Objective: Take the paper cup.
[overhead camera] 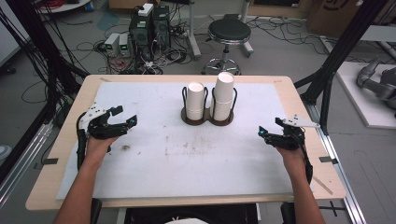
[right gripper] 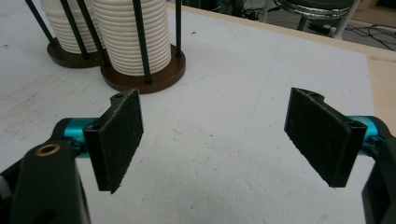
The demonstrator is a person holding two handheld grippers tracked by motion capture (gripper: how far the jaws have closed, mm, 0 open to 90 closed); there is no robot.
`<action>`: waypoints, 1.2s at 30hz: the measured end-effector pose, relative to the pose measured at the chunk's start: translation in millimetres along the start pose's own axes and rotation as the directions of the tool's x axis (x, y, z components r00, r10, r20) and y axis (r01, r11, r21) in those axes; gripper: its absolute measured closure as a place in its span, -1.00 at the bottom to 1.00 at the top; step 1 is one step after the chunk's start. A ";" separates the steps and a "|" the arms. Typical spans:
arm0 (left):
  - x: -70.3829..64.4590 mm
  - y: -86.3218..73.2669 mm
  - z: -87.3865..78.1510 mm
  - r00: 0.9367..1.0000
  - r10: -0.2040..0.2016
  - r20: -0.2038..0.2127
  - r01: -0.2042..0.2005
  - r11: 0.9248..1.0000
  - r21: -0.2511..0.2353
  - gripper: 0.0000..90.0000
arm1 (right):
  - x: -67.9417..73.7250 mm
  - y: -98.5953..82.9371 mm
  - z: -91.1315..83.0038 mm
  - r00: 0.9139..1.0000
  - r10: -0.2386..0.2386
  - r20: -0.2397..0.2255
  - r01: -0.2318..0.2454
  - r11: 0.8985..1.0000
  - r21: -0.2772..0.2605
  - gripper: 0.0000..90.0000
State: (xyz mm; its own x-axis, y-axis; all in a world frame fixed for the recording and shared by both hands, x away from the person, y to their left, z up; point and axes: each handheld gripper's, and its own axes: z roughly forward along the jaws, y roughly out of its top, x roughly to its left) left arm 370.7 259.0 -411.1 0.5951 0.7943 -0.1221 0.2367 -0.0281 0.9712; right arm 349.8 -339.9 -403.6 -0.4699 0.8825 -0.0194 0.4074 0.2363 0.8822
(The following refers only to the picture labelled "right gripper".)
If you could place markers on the stack of white paper cups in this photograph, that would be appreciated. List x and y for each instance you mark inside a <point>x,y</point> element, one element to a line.
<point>121,37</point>
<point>54,18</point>

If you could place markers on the brown cup holder black rods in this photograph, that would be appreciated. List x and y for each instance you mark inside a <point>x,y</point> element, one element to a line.
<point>71,60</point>
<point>162,79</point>

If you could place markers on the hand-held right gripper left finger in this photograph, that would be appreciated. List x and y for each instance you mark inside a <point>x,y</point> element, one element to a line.
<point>115,140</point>

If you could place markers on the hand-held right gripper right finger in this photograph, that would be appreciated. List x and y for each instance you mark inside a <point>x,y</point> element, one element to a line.
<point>320,137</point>

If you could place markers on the round stool with metal legs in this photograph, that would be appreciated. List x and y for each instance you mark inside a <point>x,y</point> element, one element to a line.
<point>314,7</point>

